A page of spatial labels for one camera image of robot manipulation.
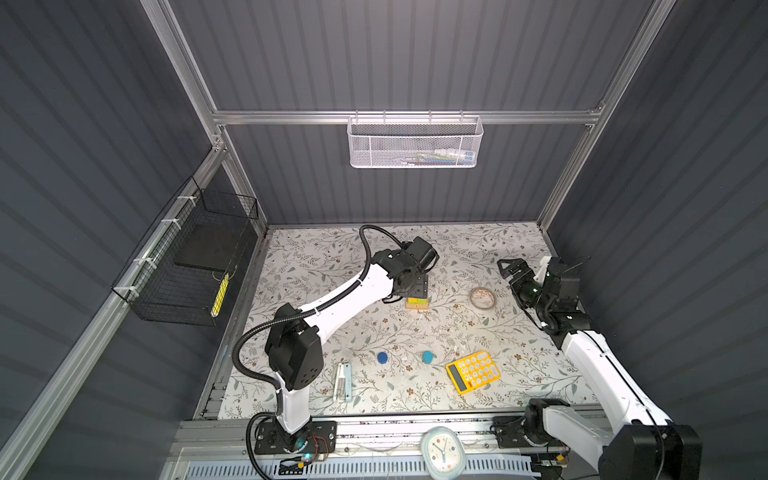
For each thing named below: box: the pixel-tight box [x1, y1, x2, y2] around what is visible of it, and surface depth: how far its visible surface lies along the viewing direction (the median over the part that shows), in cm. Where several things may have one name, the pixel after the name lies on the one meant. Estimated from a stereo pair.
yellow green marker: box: [210, 273, 230, 318], surface depth 70 cm
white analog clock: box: [420, 426, 466, 480], surface depth 71 cm
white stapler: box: [333, 362, 352, 403], surface depth 82 cm
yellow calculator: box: [446, 351, 502, 395], surface depth 84 cm
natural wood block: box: [406, 299, 430, 309], surface depth 98 cm
